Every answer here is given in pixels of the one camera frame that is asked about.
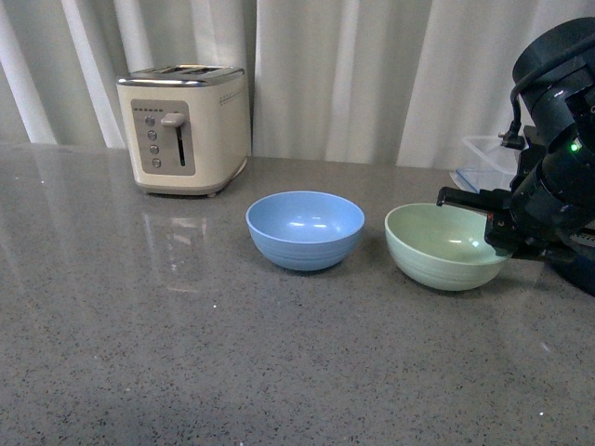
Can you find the green bowl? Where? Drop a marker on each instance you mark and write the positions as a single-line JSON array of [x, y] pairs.
[[442, 247]]

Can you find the blue saucepan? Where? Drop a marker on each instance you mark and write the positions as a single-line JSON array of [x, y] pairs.
[[580, 272]]

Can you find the clear plastic food container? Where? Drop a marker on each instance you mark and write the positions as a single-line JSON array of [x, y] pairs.
[[488, 165]]

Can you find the cream toaster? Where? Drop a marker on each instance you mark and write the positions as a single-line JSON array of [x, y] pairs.
[[187, 127]]

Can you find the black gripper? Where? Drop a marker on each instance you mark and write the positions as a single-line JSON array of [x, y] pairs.
[[542, 219]]

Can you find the blue bowl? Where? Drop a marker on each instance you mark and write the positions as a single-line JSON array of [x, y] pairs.
[[304, 230]]

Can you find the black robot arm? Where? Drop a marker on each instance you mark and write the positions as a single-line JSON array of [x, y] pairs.
[[553, 95]]

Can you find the white curtain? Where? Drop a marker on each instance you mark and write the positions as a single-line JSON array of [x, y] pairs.
[[372, 82]]

